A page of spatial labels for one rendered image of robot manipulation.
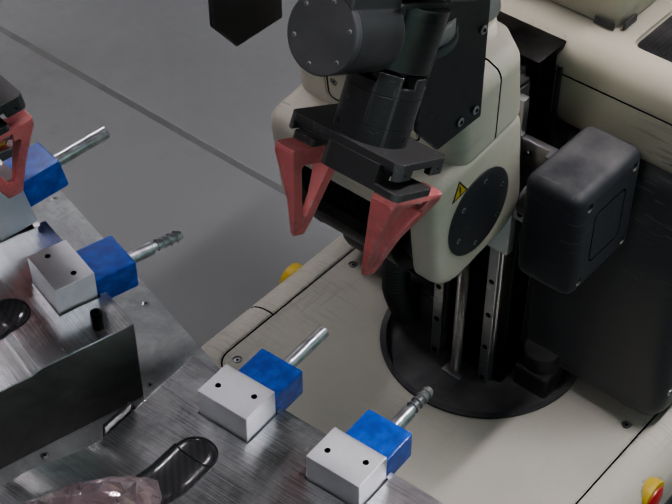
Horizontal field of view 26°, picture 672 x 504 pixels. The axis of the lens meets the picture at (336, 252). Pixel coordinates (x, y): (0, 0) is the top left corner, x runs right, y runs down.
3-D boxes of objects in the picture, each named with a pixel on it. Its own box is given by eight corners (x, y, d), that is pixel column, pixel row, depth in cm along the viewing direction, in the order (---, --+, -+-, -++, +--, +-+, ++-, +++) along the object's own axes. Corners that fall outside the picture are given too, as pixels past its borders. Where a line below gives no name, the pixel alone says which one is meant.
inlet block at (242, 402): (300, 339, 125) (299, 295, 122) (347, 365, 123) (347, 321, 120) (201, 434, 118) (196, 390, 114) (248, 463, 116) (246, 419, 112)
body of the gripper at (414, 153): (393, 190, 102) (425, 92, 99) (283, 132, 107) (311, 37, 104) (441, 179, 107) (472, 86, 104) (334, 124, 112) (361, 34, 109)
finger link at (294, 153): (321, 270, 107) (357, 153, 103) (248, 228, 110) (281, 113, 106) (372, 255, 112) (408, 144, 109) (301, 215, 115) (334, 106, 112)
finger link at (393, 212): (365, 295, 105) (404, 177, 101) (290, 252, 108) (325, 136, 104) (415, 279, 110) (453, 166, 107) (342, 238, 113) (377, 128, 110)
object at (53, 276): (168, 241, 129) (163, 195, 126) (198, 272, 126) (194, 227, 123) (36, 302, 124) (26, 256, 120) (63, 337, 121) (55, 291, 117)
